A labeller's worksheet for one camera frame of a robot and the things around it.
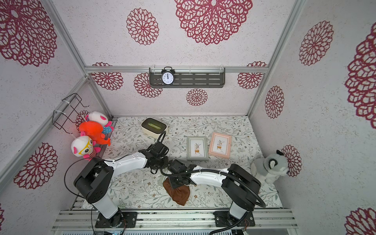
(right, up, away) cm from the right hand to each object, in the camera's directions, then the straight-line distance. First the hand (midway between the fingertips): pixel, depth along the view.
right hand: (170, 183), depth 84 cm
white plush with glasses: (-47, +22, -4) cm, 52 cm away
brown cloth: (+6, -4, -5) cm, 9 cm away
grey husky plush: (+52, +11, -9) cm, 54 cm away
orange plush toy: (-48, +31, +6) cm, 57 cm away
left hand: (-3, +7, +8) cm, 11 cm away
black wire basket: (-54, +41, -7) cm, 68 cm away
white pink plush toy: (-46, +38, +10) cm, 61 cm away
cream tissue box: (-15, +32, +23) cm, 42 cm away
